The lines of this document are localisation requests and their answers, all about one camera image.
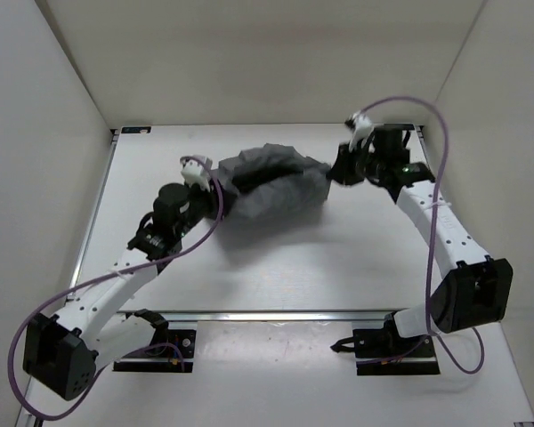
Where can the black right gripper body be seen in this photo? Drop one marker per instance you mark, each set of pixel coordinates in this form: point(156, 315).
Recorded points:
point(360, 167)

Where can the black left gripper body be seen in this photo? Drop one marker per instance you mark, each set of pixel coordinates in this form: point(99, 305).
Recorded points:
point(205, 203)

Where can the grey pleated skirt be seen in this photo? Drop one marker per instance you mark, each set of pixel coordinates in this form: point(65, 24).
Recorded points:
point(270, 183)

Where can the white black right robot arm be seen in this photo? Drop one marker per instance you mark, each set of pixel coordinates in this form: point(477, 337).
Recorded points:
point(475, 287)

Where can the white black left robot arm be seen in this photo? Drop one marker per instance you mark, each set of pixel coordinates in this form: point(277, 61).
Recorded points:
point(65, 350)

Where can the left blue table label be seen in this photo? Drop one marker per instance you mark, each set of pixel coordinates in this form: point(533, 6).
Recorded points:
point(135, 129)

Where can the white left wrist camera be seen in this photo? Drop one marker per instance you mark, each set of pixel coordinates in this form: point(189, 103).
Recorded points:
point(194, 170)

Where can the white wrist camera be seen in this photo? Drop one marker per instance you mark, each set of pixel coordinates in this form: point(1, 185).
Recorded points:
point(194, 170)
point(360, 125)

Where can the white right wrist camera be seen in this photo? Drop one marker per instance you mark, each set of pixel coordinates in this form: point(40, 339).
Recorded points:
point(360, 125)

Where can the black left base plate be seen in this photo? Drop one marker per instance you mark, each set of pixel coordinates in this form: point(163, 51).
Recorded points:
point(173, 354)

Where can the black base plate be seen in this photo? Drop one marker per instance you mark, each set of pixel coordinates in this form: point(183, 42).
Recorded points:
point(380, 351)
point(173, 354)

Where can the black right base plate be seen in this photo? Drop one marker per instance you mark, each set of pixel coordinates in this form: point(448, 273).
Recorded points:
point(380, 351)

